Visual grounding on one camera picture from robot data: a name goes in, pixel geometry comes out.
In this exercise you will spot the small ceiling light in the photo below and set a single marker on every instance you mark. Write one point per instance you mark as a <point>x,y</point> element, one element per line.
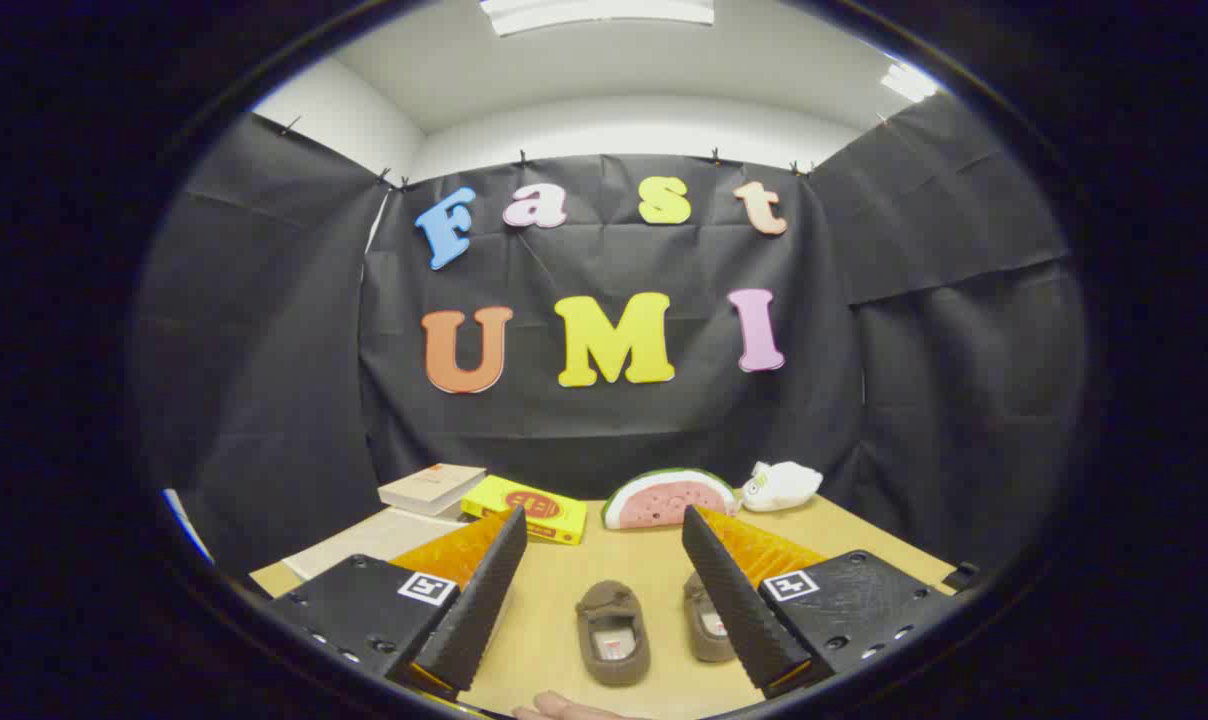
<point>909,82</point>

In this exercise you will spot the white plush toy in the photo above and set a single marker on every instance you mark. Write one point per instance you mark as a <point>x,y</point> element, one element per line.
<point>782,486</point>

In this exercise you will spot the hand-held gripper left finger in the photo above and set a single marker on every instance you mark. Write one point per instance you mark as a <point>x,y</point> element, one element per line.
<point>484,600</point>

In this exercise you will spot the long ceiling light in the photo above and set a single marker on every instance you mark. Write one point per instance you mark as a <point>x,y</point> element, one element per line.
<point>594,12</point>

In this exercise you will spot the black backdrop cloth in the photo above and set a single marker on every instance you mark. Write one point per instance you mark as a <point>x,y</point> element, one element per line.
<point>604,420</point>

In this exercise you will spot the watermelon slice plush toy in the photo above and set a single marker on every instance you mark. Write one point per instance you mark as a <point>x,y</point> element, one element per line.
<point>664,498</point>

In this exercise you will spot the brown shoe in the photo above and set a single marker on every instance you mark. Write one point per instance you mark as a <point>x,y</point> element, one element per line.
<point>612,632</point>
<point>706,625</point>

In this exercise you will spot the yellow book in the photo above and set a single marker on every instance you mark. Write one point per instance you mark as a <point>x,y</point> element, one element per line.
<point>524,508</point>

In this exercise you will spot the beige book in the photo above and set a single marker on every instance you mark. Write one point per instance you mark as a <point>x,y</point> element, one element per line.
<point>432,486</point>

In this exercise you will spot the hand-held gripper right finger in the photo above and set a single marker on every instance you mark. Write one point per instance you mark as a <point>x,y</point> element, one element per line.
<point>729,600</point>

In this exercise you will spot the cream fabric storage box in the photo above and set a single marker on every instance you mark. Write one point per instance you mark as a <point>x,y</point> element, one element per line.
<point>384,535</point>

